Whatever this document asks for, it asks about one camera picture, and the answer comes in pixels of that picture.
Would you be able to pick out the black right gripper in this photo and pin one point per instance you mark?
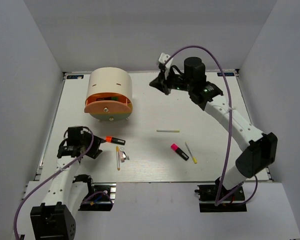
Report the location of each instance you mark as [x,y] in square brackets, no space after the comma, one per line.
[160,83]

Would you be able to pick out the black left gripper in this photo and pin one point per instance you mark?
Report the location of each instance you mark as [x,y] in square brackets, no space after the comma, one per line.
[96,142]

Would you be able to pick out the orange highlighter marker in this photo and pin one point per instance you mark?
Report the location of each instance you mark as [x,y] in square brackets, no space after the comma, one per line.
[114,140]

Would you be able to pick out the green highlighter marker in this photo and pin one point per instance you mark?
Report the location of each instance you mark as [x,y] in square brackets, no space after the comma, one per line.
[111,98]

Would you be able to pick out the pink highlighter marker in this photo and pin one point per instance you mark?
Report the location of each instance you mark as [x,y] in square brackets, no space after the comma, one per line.
[179,152]

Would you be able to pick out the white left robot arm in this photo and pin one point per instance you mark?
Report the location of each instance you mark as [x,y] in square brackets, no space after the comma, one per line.
[54,219]

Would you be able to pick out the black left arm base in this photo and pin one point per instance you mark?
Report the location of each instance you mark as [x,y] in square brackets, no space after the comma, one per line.
[101,199]

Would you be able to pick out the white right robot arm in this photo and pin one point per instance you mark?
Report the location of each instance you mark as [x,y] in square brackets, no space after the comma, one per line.
[258,148]

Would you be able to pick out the pink silver binder clip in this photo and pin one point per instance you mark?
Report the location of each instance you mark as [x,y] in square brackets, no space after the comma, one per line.
[123,156]

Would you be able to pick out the beige orange round organizer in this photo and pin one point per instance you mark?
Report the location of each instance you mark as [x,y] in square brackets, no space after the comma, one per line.
[109,82]

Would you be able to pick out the white pen yellow cap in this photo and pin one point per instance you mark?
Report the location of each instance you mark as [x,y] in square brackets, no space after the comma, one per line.
[167,131]

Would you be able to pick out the blue label sticker right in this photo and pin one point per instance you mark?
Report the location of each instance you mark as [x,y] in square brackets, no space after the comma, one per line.
[226,74]

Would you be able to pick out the blue label sticker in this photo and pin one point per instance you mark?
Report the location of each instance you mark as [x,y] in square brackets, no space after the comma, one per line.
[226,74]
[74,77]

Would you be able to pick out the blue label sticker left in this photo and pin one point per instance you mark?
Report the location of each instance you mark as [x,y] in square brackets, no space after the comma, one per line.
[74,77]

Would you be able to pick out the white yellow pen right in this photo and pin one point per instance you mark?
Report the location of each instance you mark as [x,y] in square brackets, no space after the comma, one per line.
[190,153]

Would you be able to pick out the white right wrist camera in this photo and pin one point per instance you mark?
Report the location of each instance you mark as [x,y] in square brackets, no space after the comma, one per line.
[164,63]

